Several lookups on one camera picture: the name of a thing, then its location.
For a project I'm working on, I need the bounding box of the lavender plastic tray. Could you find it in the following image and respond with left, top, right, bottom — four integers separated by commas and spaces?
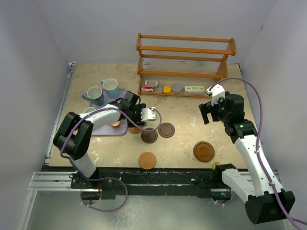
90, 90, 127, 136

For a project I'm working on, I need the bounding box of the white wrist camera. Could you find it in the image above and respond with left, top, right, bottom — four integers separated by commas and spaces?
206, 84, 225, 106
141, 107, 157, 121

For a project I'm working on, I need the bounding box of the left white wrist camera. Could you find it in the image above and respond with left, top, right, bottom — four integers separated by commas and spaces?
141, 107, 157, 121

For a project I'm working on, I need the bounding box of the wooden three-tier shelf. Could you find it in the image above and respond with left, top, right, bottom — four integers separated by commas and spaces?
136, 34, 236, 95

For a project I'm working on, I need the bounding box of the teal mug white inside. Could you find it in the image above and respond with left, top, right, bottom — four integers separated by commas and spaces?
82, 86, 104, 106

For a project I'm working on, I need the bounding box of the light wood coaster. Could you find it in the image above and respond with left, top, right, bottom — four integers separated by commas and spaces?
128, 127, 142, 134

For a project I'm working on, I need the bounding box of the aluminium frame rail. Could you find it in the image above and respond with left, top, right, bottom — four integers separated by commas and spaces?
16, 171, 75, 230

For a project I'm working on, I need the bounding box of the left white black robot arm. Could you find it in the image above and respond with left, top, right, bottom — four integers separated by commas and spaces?
53, 91, 146, 188

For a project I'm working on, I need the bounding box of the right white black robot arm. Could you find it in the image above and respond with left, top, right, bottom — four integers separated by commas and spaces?
199, 92, 295, 224

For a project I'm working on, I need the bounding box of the yellow tape roll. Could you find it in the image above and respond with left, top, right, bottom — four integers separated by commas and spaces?
212, 161, 221, 170

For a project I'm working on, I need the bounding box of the orange terracotta coaster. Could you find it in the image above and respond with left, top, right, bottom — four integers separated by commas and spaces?
138, 152, 157, 170

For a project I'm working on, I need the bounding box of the light blue tall mug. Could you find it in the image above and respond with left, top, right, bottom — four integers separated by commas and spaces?
101, 79, 120, 99

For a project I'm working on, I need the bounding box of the orange copper small cup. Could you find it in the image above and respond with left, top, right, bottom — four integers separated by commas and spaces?
109, 121, 121, 128

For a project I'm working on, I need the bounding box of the yellow small object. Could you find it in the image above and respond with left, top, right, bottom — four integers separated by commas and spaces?
163, 86, 172, 93

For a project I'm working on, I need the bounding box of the green white long box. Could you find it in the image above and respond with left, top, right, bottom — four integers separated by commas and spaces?
184, 86, 204, 95

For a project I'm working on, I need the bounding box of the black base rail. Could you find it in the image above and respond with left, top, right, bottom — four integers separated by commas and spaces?
40, 163, 243, 200

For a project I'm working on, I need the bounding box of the dark walnut coaster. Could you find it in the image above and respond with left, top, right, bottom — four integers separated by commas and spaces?
158, 122, 175, 138

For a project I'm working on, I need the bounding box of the grey blue mug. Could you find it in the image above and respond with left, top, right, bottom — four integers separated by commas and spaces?
83, 107, 96, 114

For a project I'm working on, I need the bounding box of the ringed brown wooden coaster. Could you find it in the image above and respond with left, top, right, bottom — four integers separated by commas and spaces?
193, 141, 215, 162

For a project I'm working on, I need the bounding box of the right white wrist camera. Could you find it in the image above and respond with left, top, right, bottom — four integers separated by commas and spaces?
206, 84, 225, 106

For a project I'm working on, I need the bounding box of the dark brown coaster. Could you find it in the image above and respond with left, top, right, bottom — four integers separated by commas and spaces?
141, 127, 158, 144

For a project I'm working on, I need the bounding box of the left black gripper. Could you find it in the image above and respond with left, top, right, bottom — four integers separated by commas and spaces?
127, 104, 146, 127

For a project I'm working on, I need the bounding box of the red white small box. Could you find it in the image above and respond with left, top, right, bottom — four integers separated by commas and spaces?
141, 86, 154, 92

